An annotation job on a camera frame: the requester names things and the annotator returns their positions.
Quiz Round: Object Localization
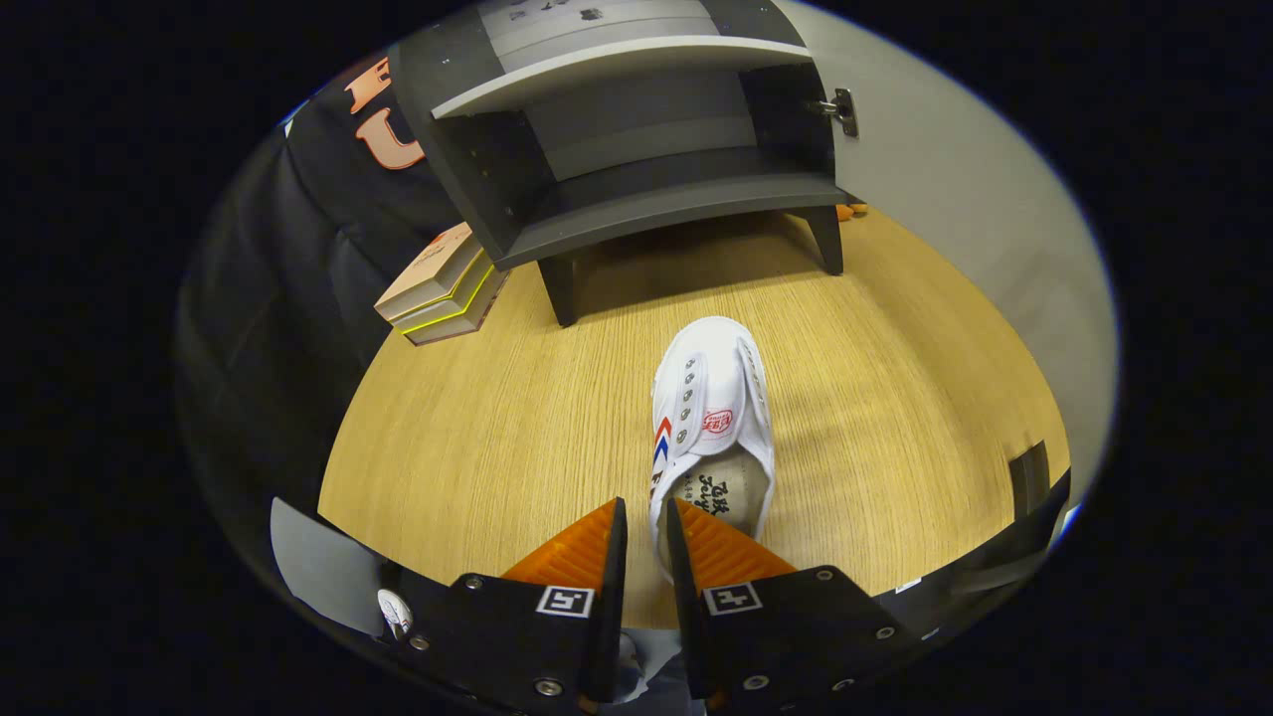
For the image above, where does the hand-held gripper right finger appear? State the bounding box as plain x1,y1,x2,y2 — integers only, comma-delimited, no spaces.
664,497,926,712

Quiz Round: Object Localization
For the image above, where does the black backdrop cloth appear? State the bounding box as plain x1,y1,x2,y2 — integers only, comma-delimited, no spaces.
179,55,468,558

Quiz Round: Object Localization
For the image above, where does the white canvas shoe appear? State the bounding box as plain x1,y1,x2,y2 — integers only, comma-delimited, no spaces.
648,316,777,583

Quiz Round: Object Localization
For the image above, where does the grey cover book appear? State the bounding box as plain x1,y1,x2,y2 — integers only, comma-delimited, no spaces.
406,273,510,347

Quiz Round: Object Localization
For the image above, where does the dark grey shoe cabinet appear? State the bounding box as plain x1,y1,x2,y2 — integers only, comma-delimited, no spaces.
390,0,861,327

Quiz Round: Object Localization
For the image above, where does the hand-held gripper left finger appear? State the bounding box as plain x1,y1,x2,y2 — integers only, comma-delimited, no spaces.
383,497,630,716

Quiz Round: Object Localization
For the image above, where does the metal door hinge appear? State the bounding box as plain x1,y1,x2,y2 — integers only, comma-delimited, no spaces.
808,88,859,138

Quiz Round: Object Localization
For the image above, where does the yellow edged book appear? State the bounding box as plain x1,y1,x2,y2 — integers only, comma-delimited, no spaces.
393,257,498,336

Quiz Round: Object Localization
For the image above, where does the beige shoe cabinet door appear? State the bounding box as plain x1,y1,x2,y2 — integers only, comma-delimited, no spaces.
776,0,1117,498

